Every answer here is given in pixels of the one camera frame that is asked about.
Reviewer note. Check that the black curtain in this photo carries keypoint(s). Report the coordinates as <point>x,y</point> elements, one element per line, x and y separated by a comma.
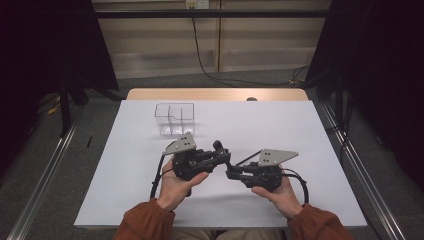
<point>393,66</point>
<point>33,50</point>

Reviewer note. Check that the white table mat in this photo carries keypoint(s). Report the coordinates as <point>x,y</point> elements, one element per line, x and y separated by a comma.
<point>133,166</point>

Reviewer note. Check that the aluminium rail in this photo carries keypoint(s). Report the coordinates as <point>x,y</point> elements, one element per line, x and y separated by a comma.
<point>43,186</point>
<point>383,213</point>

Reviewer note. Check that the wooden table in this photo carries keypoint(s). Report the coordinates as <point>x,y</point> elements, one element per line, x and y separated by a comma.
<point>200,94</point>

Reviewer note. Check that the white power outlet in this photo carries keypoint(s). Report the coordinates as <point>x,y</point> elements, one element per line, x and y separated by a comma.
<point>196,4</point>

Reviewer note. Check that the person's left hand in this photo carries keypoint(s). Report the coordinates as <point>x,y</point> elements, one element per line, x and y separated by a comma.
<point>173,193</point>

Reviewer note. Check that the person's right hand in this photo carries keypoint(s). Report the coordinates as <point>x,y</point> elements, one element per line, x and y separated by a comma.
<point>283,200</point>

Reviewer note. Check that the black horizontal bar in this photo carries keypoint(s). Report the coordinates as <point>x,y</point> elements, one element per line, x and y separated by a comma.
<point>266,13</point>

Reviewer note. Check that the clear plastic organizer box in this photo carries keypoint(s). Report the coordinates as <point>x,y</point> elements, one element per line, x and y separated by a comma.
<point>166,115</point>

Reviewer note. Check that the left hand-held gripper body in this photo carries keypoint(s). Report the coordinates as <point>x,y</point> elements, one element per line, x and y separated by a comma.
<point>181,145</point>

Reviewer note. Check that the thick black makeup brush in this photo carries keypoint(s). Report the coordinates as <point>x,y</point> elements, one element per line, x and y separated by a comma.
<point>218,146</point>

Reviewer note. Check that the black pen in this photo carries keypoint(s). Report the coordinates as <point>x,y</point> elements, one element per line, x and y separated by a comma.
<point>89,142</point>

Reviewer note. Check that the black stand post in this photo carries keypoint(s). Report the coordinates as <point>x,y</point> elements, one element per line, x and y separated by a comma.
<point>65,110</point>
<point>339,100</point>

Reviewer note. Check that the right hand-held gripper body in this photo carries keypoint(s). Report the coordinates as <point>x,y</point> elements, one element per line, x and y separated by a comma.
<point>273,156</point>

